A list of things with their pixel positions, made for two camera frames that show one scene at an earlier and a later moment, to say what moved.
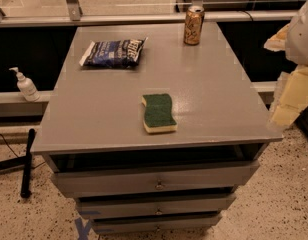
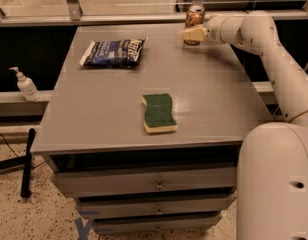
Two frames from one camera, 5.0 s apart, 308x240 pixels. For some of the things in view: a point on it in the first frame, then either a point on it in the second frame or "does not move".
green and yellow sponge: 158,113 does not move
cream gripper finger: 278,41 -> 218,29
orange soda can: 194,21 does not move
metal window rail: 75,15 does not move
